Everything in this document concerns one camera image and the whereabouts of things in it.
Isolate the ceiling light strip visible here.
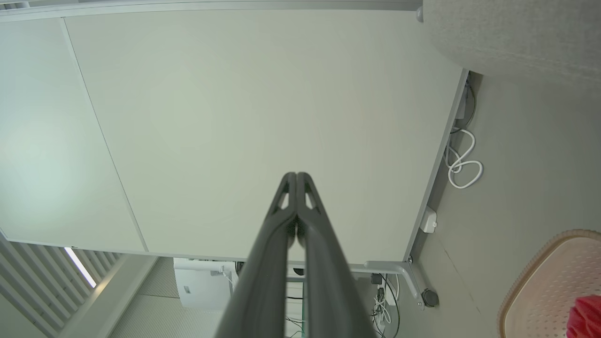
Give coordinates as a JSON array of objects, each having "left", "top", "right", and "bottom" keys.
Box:
[{"left": 63, "top": 246, "right": 98, "bottom": 288}]

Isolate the long white cable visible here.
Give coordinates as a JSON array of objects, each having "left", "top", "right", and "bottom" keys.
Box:
[{"left": 373, "top": 275, "right": 400, "bottom": 329}]

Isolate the small white plastic box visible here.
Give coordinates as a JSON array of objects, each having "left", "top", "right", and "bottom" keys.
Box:
[{"left": 419, "top": 207, "right": 438, "bottom": 234}]

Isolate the thin black cable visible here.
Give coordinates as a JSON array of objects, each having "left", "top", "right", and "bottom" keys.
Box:
[{"left": 451, "top": 77, "right": 477, "bottom": 134}]

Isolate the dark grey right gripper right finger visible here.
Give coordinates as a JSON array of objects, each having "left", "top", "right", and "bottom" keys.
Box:
[{"left": 297, "top": 172, "right": 377, "bottom": 338}]

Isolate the wide white partition panel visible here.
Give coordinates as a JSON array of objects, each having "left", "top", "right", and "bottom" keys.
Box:
[{"left": 0, "top": 8, "right": 470, "bottom": 263}]

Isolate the looped white cable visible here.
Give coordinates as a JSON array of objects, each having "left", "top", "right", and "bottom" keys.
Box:
[{"left": 444, "top": 127, "right": 484, "bottom": 190}]

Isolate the white box appliance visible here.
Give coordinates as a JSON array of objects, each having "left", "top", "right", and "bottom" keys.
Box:
[{"left": 173, "top": 257, "right": 238, "bottom": 310}]

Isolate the beige perforated laundry basket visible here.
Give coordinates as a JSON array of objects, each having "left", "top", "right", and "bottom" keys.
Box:
[{"left": 499, "top": 229, "right": 601, "bottom": 338}]

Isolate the black floor cable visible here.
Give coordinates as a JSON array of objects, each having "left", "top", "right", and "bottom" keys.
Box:
[{"left": 381, "top": 274, "right": 401, "bottom": 338}]

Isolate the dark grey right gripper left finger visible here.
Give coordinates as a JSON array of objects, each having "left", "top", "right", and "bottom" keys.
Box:
[{"left": 215, "top": 172, "right": 298, "bottom": 338}]

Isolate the red and white shirt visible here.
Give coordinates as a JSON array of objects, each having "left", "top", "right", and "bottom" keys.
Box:
[{"left": 566, "top": 296, "right": 601, "bottom": 338}]

